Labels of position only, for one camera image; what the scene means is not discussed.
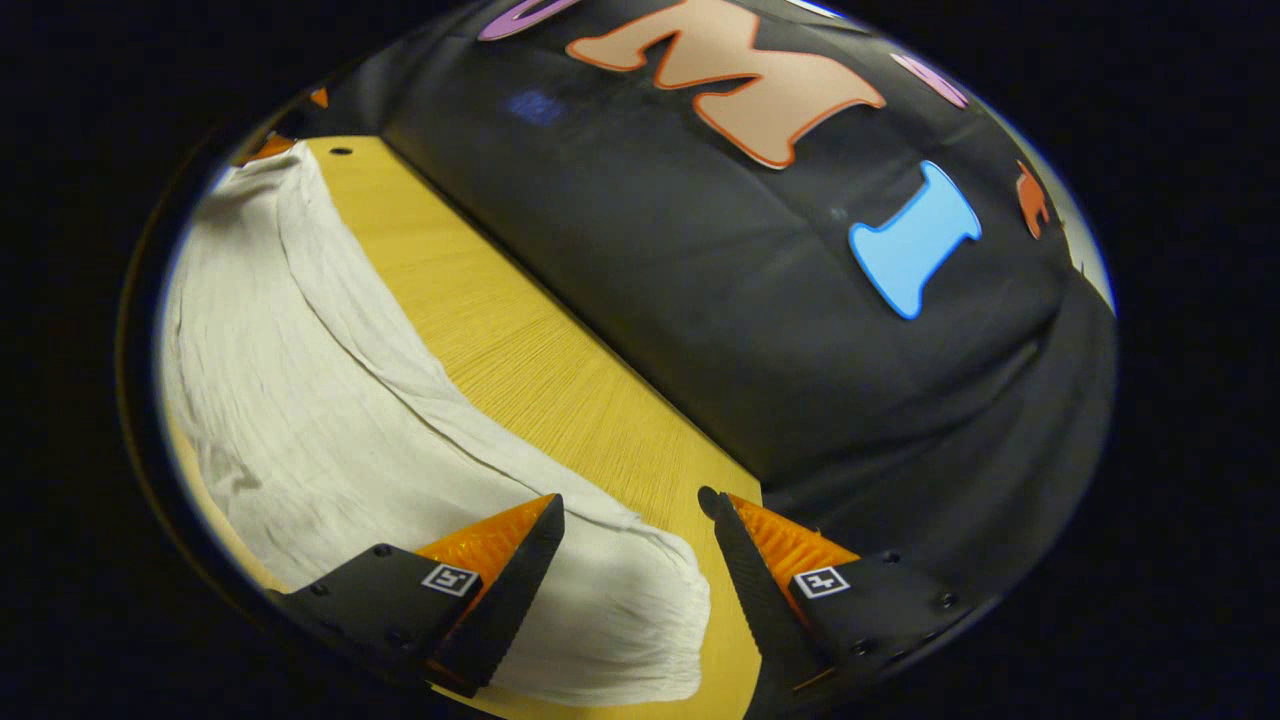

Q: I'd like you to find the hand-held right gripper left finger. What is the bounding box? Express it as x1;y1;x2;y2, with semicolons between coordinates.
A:
268;493;566;698

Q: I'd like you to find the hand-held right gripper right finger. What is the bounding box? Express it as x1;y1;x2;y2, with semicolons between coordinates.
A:
697;486;976;716

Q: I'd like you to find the black backdrop cloth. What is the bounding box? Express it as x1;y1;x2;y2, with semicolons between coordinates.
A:
290;0;1118;601

